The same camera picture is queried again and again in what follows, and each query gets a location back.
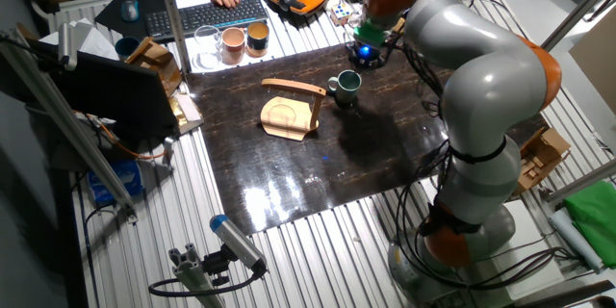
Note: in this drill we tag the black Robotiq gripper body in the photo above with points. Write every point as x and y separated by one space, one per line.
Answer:
366 55

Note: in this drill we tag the pale green ceramic cup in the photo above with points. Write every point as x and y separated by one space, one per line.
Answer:
346 89

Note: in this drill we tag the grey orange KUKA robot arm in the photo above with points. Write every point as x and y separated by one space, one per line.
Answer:
486 86

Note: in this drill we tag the wooden cup rack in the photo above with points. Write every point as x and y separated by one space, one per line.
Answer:
286 115

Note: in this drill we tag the clear glass cup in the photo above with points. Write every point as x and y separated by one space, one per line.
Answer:
208 50

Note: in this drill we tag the dark blue cup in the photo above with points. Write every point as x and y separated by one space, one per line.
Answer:
126 48

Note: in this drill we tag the Rubik's cube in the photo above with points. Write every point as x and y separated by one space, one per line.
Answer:
341 13

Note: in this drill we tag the dark teal mug yellow inside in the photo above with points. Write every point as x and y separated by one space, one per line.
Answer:
258 41

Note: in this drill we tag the dark marble pattern mat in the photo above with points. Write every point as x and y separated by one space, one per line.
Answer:
313 163

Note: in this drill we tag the pink brown ceramic mug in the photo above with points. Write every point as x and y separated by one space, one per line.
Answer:
233 48

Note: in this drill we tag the black computer keyboard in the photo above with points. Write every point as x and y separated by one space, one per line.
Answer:
202 17

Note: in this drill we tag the gold foil box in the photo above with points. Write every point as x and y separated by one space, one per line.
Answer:
185 113

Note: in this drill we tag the open cardboard box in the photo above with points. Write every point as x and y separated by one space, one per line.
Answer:
541 159

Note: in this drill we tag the brown wooden cardboard box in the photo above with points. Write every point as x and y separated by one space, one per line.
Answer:
159 65

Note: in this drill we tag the black mouse pad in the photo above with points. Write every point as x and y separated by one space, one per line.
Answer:
144 0

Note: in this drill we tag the brown cardboard sheet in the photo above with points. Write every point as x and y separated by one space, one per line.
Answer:
597 62

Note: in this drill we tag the grey computer mouse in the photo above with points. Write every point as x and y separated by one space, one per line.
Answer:
130 9

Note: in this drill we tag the black monitor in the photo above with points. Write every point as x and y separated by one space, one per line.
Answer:
120 91

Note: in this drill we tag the white paper sheets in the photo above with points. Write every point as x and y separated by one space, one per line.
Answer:
96 41

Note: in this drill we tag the pale rolled sheet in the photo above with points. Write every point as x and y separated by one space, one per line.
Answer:
575 240

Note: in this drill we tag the blue tissue pack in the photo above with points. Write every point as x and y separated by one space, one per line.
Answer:
115 183

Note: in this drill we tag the green cloth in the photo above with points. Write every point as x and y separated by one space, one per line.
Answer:
594 221

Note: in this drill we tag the silver aluminium post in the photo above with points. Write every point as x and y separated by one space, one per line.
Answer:
174 19

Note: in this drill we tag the silver camera blue tip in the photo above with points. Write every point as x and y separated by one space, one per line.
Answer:
238 243

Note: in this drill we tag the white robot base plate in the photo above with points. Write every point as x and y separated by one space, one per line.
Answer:
534 255

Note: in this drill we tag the aluminium profile camera mount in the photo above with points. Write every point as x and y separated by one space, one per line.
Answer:
192 274

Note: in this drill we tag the silver cylinder camera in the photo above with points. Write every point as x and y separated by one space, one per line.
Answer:
67 45

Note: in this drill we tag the diagonal aluminium frame bar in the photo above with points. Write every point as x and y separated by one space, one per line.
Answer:
62 120

